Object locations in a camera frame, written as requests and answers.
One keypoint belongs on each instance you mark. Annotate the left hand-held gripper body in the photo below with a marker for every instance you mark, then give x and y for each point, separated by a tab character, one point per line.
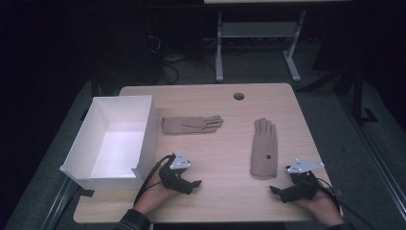
174	179

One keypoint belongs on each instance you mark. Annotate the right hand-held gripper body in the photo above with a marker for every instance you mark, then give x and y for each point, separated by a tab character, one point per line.
301	188

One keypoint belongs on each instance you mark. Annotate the beige glove with dark dot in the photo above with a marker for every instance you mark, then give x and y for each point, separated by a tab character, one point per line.
263	150

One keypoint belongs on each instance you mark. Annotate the plain beige glove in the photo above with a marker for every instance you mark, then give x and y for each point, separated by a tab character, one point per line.
188	125

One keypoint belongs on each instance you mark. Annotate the white box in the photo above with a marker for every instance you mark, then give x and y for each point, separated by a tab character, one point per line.
95	140

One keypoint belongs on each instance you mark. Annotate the person's left hand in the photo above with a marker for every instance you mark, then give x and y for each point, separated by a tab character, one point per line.
156	196

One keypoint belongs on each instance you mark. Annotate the person's right hand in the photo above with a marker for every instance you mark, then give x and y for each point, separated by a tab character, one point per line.
322	207

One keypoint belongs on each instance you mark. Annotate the black floor stand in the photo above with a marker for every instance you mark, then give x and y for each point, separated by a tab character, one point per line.
357	96

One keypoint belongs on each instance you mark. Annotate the grey metal stand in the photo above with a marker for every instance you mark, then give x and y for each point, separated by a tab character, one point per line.
258	29

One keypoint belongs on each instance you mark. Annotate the aluminium floor rail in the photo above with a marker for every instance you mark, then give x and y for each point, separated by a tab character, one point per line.
59	204
376	159

